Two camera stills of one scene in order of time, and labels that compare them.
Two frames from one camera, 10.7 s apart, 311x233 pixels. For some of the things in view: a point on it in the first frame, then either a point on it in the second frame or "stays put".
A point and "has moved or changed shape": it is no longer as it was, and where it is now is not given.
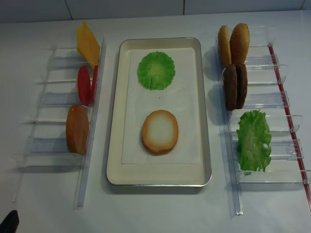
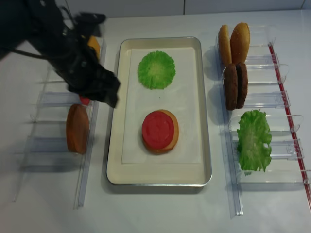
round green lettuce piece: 156,71 stays put
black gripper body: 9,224 to 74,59
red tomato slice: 84,85 has moved or changed shape
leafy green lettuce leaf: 253,136 stays put
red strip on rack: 290,126 stays put
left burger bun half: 224,48 stays put
